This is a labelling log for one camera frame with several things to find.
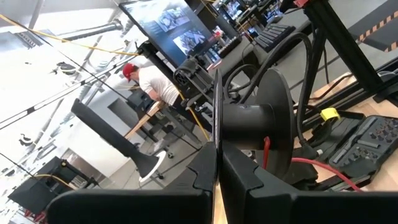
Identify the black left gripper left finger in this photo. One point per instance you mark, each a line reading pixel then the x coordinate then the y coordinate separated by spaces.
pixel 140 208

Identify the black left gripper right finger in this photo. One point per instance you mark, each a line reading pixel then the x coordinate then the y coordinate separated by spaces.
pixel 295 211

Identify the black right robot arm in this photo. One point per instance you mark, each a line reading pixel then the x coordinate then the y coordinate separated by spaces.
pixel 189 77

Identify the wooden side table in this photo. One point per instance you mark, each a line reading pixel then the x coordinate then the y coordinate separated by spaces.
pixel 146 116

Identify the black bit set case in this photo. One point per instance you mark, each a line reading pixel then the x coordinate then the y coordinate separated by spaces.
pixel 367 146

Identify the black covered cart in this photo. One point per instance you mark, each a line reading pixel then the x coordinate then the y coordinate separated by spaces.
pixel 37 193

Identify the person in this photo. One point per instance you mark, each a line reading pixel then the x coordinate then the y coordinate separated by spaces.
pixel 155 84

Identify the black keyboard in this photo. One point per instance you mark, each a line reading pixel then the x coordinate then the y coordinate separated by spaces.
pixel 275 35

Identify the large flat monitor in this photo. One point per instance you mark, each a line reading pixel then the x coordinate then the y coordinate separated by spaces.
pixel 174 28

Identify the black upright post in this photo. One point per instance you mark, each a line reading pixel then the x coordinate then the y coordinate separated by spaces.
pixel 109 133

